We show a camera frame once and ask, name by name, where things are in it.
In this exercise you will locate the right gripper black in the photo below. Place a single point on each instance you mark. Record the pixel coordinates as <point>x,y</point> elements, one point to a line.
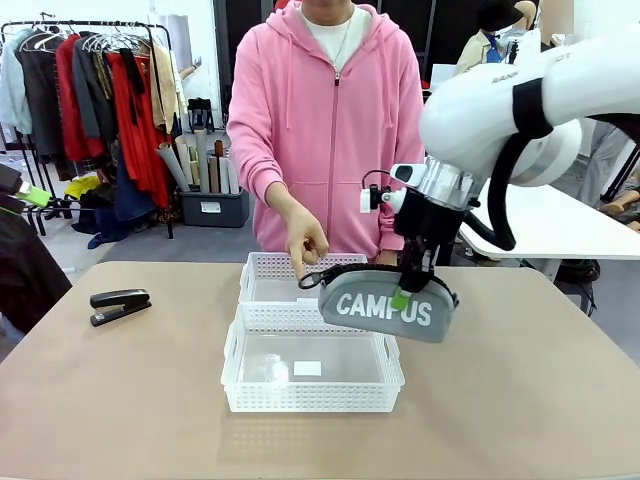
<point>425,220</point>

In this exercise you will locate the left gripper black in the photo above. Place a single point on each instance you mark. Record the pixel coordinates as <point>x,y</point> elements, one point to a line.
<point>10,177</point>

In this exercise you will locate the grey CAMPUS pencil pouch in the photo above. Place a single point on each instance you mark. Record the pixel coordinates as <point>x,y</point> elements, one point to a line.
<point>380,320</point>

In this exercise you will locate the black stapler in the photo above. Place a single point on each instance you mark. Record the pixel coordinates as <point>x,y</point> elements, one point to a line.
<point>120,300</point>

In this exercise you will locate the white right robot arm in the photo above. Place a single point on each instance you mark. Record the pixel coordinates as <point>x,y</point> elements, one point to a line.
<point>475,110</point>

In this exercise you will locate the person's right forearm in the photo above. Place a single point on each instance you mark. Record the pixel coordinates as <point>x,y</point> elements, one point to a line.
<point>265,175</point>

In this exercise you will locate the person's left forearm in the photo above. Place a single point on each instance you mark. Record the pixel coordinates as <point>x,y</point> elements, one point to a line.
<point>387,230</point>

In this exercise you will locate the person's left hand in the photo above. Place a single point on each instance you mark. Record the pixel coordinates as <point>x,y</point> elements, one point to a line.
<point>385,257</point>

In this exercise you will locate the person's right hand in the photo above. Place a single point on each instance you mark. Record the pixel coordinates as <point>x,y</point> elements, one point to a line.
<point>305,235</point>

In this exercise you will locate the yellow cloth item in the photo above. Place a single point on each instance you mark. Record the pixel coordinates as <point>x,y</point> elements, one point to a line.
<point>82,186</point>

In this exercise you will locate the red jacket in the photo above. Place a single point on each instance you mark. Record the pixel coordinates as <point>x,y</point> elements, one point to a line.
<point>70,110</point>

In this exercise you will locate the dark grey coat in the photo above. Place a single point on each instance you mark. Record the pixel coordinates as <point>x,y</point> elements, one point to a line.
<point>42,100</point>

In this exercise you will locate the blue denim garment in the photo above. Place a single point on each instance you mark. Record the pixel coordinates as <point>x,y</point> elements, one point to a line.
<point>130,210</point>

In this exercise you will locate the light blue fluffy coat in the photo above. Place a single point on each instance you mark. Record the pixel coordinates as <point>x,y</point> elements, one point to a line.
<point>12,85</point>

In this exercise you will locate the red dress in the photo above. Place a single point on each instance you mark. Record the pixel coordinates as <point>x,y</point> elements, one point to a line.
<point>140,150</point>

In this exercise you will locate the grey jacket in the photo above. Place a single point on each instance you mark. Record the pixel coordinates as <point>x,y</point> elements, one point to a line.
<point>92,90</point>

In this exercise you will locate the white table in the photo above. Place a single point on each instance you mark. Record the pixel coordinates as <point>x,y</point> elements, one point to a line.
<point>550,225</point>

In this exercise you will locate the white paper label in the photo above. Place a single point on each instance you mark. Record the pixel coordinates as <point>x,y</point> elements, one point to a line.
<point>307,368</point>

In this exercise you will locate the black metal clothes rack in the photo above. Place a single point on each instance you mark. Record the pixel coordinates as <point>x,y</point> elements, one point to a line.
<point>170,225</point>

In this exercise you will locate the white perforated plastic basket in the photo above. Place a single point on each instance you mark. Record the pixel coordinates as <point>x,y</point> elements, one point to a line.
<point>310,400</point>
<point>270,287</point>

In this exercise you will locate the grey paper roll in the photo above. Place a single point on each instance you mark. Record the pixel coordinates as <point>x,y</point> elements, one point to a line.
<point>170,160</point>

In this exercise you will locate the black gear under white table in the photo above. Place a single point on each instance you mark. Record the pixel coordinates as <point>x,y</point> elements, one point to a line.
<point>575,280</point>

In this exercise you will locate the black scarf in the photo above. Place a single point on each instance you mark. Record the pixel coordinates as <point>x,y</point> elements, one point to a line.
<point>132,85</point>

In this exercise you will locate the beige paper roll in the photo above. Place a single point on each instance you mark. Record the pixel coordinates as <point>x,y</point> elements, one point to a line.
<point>186,160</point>

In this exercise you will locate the beige coat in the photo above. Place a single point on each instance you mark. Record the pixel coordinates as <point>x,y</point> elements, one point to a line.
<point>162,90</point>

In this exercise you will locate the grey cardboard tube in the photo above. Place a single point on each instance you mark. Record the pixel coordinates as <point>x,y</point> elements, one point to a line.
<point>202,160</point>

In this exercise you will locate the person in pink hoodie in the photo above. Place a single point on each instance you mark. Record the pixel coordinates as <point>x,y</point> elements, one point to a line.
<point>300,125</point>

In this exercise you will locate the dark grey storage bin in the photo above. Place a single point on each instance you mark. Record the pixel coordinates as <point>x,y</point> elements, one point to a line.
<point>215,210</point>

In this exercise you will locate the brown paper roll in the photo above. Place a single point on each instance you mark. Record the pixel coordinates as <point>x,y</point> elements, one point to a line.
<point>216,165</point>

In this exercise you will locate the black bag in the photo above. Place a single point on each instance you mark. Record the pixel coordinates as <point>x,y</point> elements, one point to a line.
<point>200,115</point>

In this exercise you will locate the white paper roll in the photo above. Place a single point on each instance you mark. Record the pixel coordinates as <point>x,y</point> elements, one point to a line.
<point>231,175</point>

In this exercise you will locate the skin-coloured mannequin limb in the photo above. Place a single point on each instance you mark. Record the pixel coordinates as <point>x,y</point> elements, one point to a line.
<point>620,205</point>

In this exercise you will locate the white framed panel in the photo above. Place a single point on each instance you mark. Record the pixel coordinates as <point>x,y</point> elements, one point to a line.
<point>180,40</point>

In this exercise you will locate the mannequin in beige trench coat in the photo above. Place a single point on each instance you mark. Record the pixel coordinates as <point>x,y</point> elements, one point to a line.
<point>475,50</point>

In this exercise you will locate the black tripod stand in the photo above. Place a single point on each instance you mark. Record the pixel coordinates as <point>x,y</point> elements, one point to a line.
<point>512,50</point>

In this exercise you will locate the white t-shirt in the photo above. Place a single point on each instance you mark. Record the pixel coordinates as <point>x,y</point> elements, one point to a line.
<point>332,30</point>

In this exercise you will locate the mannequin in white coat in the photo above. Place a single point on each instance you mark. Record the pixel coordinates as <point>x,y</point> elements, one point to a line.
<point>531,39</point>

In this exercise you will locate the black hat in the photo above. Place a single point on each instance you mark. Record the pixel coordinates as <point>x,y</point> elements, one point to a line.
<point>495,12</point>

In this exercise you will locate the red cap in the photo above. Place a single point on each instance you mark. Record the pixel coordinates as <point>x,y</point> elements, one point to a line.
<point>285,4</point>

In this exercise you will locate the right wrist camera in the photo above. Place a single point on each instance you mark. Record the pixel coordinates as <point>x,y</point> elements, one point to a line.
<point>372,200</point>

